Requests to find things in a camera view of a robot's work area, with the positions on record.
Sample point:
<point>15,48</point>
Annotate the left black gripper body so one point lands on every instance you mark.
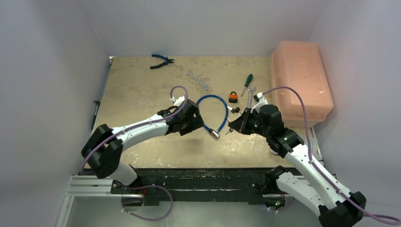
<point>190,125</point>

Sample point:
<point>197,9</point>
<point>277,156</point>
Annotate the black handled tool at edge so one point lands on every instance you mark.
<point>97,105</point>

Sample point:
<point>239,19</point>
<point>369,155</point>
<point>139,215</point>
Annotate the small silver wrench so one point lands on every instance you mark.
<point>204,85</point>

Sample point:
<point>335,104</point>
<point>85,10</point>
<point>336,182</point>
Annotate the black padlock keys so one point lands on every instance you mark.
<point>236,110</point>

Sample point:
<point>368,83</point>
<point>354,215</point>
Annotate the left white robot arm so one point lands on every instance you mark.
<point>104,148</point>

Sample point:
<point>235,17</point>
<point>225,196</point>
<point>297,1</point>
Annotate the orange plastic toolbox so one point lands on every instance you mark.
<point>302,90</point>

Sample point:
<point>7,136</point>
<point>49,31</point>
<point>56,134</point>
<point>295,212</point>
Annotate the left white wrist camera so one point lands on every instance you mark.
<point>178,100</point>

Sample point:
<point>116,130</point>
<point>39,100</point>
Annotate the blue cable lock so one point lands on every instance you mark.
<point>217,117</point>

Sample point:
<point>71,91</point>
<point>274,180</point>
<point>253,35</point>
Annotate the clear plastic bags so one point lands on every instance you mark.
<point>315,150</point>

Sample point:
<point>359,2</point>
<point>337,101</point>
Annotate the green handled screwdriver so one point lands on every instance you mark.
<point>247,83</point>

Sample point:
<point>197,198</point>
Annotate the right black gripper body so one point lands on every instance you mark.
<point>243,119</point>

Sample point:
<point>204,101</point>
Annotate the silver key bunch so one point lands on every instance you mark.
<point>229,131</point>

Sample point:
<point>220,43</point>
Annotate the orange black padlock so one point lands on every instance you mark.
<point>233,97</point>

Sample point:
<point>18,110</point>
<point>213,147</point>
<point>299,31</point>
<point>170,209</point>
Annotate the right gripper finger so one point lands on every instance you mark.
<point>243,117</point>
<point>236,126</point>

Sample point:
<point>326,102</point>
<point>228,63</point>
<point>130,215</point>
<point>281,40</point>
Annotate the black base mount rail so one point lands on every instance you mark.
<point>183,184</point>

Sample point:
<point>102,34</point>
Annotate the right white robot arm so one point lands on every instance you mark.
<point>333,203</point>

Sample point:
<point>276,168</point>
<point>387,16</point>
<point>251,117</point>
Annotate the large silver wrench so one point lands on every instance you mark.
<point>250,96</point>

